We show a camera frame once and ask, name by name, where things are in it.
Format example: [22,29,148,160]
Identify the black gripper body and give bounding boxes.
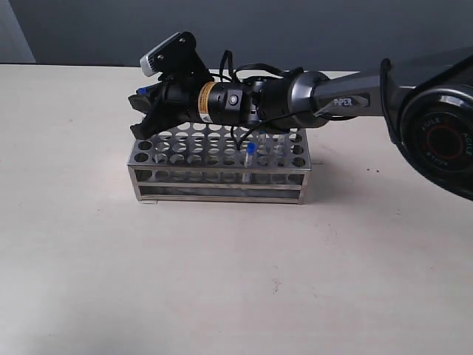
[147,76,263,135]

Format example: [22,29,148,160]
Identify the blue capped tube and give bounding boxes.
[274,135,286,158]
[257,131,267,155]
[242,142,256,183]
[136,87,151,95]

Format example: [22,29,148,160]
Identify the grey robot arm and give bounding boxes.
[129,47,472,199]

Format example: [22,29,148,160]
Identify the stainless steel test tube rack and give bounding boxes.
[127,124,311,204]

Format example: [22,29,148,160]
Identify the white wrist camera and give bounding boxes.
[140,32,197,77]

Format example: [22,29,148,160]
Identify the black cable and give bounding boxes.
[220,50,307,151]

